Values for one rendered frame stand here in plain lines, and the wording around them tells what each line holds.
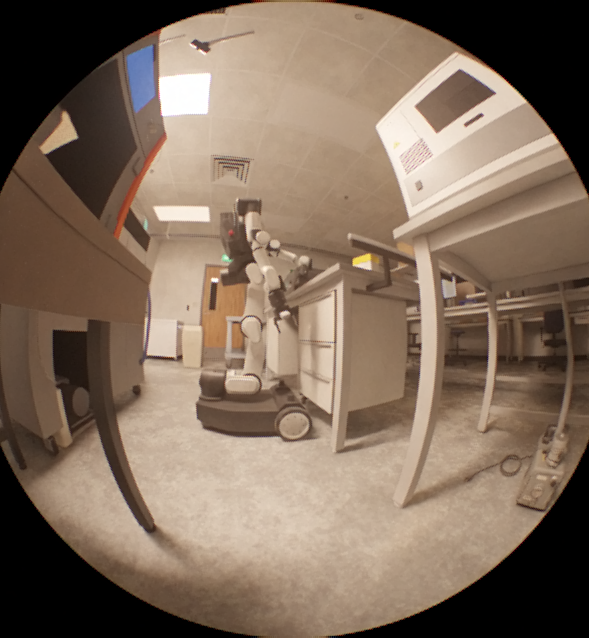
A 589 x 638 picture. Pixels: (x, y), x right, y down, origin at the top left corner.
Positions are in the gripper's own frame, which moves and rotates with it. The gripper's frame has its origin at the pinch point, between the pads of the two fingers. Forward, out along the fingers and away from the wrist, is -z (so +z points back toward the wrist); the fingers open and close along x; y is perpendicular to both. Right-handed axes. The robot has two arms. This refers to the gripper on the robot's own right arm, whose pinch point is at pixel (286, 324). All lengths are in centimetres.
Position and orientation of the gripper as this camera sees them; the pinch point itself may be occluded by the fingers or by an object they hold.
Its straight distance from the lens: 105.4
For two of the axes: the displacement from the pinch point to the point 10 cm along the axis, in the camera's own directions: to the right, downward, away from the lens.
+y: -3.4, 1.0, 9.3
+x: 8.7, -3.5, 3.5
